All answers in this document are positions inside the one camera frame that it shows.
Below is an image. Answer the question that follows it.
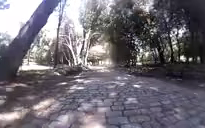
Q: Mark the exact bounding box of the pale branching tree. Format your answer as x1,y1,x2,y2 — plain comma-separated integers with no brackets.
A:
60,24,98,68

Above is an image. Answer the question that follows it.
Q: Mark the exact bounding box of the grey cobblestone path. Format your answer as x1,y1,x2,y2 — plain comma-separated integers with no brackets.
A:
9,68,205,128

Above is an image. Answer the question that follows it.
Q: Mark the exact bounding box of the wood of trees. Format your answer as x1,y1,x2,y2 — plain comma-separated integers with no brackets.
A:
54,0,205,68

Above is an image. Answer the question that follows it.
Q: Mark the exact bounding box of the grass verge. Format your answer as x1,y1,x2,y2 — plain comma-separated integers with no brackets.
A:
126,61,205,83

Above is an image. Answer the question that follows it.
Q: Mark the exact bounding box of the thick leaning tree trunk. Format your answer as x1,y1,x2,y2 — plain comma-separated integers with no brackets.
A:
0,0,61,83

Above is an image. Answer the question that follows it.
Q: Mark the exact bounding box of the bare earth verge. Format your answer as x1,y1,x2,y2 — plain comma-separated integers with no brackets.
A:
0,68,78,128

